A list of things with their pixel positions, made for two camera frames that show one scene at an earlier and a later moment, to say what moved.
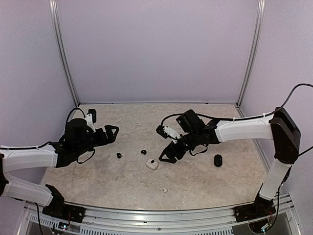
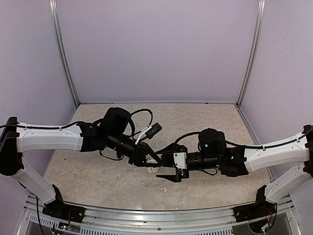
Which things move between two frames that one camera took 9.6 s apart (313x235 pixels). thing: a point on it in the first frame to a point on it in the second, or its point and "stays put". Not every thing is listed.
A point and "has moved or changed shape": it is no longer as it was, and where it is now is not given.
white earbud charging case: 151,164 has moved or changed shape
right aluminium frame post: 251,55 stays put
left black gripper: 103,140 to 138,157
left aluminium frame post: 55,20 stays put
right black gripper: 168,150 to 172,148
